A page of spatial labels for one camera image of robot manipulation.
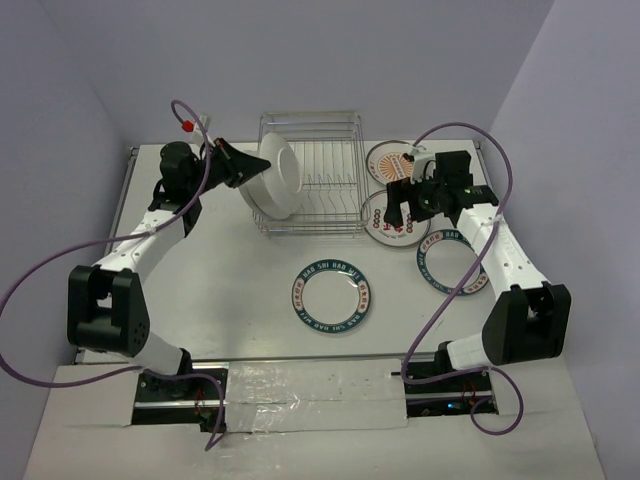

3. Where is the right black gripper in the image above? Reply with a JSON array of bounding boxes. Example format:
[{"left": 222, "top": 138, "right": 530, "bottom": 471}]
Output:
[{"left": 383, "top": 169, "right": 447, "bottom": 228}]

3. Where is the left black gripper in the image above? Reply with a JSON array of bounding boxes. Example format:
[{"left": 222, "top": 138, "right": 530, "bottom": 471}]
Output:
[{"left": 187, "top": 137, "right": 269, "bottom": 196}]

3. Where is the green red rimmed plate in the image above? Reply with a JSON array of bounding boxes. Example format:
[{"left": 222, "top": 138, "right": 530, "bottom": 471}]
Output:
[
  {"left": 239, "top": 168, "right": 301, "bottom": 220},
  {"left": 259, "top": 132, "right": 303, "bottom": 212}
]

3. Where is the orange sunburst plate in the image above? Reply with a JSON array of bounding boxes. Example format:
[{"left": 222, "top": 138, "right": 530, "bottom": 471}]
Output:
[{"left": 365, "top": 140, "right": 413, "bottom": 186}]

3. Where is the red character plate green rim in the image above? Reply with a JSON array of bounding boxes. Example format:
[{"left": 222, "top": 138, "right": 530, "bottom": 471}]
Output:
[{"left": 362, "top": 190, "right": 431, "bottom": 248}]

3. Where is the teal lettered rim plate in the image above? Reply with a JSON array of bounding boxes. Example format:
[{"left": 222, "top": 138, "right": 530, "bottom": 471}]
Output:
[
  {"left": 291, "top": 259, "right": 372, "bottom": 335},
  {"left": 416, "top": 229, "right": 477, "bottom": 295}
]

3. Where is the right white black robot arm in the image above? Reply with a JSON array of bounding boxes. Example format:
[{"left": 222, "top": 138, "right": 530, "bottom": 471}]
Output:
[{"left": 384, "top": 147, "right": 571, "bottom": 391}]

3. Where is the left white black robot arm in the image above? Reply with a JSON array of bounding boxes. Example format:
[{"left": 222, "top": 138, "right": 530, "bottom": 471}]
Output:
[{"left": 67, "top": 138, "right": 274, "bottom": 399}]

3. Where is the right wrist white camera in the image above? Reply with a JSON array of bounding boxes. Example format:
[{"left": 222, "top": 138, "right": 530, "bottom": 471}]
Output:
[{"left": 402, "top": 145, "right": 435, "bottom": 184}]

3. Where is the wrist white camera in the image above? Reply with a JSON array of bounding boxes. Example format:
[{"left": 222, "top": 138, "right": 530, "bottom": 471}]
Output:
[
  {"left": 181, "top": 114, "right": 211, "bottom": 146},
  {"left": 402, "top": 145, "right": 435, "bottom": 184}
]

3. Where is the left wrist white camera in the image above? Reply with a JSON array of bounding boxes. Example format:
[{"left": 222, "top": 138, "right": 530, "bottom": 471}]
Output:
[{"left": 181, "top": 114, "right": 211, "bottom": 146}]

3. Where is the silver wire dish rack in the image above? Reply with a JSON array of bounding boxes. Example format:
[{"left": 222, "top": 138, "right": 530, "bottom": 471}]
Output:
[{"left": 253, "top": 111, "right": 370, "bottom": 237}]

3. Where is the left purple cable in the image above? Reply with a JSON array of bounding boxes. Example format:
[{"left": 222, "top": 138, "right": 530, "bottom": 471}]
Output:
[{"left": 0, "top": 99, "right": 230, "bottom": 451}]

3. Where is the purple cable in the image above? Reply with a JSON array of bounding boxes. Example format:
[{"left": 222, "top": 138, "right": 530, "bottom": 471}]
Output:
[
  {"left": 399, "top": 120, "right": 525, "bottom": 435},
  {"left": 0, "top": 99, "right": 230, "bottom": 451}
]

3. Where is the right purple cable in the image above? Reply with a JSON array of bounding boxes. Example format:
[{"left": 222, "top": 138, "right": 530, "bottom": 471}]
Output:
[{"left": 399, "top": 120, "right": 525, "bottom": 435}]

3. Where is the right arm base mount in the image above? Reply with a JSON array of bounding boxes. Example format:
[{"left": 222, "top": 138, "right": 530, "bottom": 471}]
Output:
[{"left": 404, "top": 361, "right": 498, "bottom": 418}]

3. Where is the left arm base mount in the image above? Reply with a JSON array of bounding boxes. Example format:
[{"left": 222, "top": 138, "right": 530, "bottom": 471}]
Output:
[{"left": 131, "top": 373, "right": 220, "bottom": 433}]

